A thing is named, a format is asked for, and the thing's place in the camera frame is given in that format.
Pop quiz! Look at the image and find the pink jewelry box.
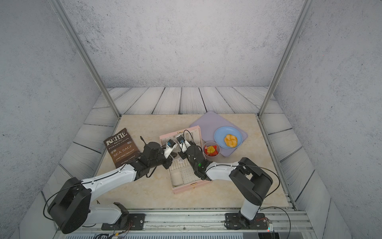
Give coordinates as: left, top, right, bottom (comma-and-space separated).
160, 126, 210, 194

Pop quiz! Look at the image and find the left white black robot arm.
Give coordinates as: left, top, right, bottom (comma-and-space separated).
43, 140, 177, 234

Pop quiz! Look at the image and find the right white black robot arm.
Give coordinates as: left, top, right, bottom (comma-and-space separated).
179, 145, 273, 227

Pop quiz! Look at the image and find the red yellow snack packet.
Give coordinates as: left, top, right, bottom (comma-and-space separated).
204, 145, 219, 157

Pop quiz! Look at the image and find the purple bowl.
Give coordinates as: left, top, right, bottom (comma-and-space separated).
202, 141, 220, 159

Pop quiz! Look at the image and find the lavender cutting board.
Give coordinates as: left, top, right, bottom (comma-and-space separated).
190, 112, 248, 157

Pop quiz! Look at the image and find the blue plate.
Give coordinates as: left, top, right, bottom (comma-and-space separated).
214, 126, 244, 149

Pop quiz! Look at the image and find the yellow bread roll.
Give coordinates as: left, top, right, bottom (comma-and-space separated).
224, 134, 238, 148

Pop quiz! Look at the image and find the brown kettle chips bag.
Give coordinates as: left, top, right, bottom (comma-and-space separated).
103, 128, 140, 168

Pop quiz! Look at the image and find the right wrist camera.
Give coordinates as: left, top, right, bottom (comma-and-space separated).
176, 135, 191, 153

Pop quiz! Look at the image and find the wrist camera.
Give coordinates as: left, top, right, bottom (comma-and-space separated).
176, 135, 191, 153
164, 139, 177, 159

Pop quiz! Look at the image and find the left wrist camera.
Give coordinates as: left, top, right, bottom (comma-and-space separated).
164, 139, 177, 159

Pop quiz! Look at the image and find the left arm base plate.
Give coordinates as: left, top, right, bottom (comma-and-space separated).
101, 213, 146, 231

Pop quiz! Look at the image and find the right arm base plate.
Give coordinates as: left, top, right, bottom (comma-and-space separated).
224, 213, 270, 230

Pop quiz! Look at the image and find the aluminium mounting rail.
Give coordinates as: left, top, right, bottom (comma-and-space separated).
52, 209, 317, 239

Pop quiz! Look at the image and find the right metal frame post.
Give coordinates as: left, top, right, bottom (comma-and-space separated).
258, 0, 314, 118

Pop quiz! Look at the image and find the metal frame post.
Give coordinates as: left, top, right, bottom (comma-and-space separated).
258, 0, 314, 118
49, 0, 121, 119

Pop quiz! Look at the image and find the left metal frame post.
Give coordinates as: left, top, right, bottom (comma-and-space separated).
49, 0, 121, 119

